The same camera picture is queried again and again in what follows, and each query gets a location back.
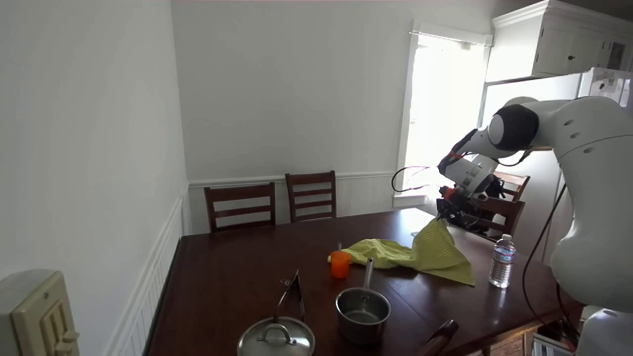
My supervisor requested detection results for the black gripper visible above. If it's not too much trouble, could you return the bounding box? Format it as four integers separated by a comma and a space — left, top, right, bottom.
436, 184, 495, 232

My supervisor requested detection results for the yellow cloth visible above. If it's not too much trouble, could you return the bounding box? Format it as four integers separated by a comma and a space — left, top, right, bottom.
341, 216, 477, 289

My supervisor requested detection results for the steel pot lid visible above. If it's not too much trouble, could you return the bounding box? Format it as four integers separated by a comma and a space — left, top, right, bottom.
236, 315, 319, 356

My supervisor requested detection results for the orange plastic cup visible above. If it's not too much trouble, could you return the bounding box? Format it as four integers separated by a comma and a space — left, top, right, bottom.
329, 248, 355, 281

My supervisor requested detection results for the steel saucepan with handle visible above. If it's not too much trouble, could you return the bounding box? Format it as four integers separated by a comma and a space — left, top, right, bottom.
335, 257, 394, 348

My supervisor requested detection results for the black bag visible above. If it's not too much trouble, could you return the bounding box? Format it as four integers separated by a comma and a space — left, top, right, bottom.
483, 174, 511, 200

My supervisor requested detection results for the clear plastic water bottle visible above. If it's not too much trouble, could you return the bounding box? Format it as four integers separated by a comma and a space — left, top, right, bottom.
487, 232, 519, 291

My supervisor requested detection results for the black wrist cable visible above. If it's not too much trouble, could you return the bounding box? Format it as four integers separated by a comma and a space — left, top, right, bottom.
390, 163, 444, 196

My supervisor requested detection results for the white refrigerator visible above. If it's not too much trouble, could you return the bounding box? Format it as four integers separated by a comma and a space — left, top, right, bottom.
477, 66, 633, 269

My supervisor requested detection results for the black metal utensil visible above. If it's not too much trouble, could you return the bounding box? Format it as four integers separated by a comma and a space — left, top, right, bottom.
276, 267, 307, 321

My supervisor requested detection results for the bright window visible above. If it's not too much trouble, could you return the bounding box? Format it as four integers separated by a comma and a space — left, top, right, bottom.
396, 20, 495, 202

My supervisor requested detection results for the black base cable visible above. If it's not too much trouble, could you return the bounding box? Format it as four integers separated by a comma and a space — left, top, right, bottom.
521, 182, 570, 327

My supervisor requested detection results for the narrow dark wooden chair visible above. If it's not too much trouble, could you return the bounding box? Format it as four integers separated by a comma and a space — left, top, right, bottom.
284, 168, 339, 226

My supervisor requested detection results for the wide dark wooden chair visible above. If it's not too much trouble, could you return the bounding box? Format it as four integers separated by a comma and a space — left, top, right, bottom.
202, 180, 280, 236

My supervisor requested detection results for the light brown wooden chair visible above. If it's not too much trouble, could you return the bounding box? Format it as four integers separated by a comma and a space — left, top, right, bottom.
493, 168, 533, 204

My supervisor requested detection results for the dark wooden handle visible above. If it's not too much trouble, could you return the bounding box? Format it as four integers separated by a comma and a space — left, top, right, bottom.
424, 317, 462, 356

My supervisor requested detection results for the white wall cabinet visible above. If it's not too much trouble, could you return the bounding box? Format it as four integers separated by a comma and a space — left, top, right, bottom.
485, 0, 633, 83

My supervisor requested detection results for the beige wall switch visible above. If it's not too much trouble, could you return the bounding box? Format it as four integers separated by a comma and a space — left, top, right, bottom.
0, 267, 86, 356

